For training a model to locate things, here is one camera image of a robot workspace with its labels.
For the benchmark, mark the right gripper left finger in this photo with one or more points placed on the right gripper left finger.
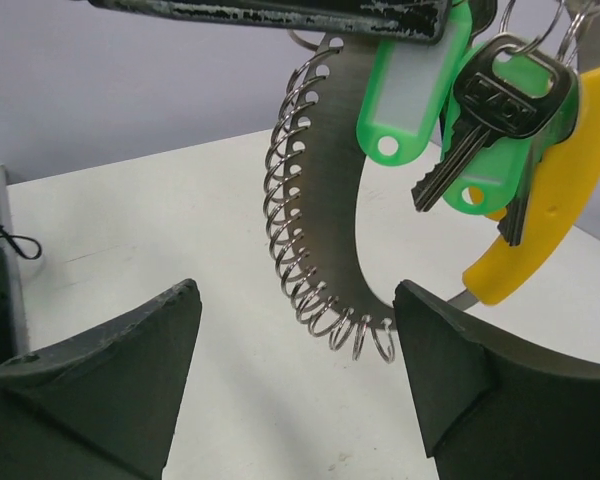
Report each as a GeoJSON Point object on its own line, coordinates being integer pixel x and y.
{"type": "Point", "coordinates": [104, 403]}

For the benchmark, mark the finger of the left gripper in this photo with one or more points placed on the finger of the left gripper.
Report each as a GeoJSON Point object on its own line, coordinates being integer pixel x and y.
{"type": "Point", "coordinates": [421, 22]}

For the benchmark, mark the green tag key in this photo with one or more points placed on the green tag key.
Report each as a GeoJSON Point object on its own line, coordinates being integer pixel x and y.
{"type": "Point", "coordinates": [407, 89]}
{"type": "Point", "coordinates": [492, 108]}

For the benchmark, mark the metal keyring with yellow handle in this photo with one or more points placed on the metal keyring with yellow handle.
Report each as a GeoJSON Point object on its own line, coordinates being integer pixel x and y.
{"type": "Point", "coordinates": [314, 166]}

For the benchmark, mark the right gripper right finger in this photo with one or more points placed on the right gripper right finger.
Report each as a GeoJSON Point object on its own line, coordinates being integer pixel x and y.
{"type": "Point", "coordinates": [491, 405]}

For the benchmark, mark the yellow tag key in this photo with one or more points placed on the yellow tag key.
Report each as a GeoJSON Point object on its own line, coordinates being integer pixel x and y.
{"type": "Point", "coordinates": [511, 219]}

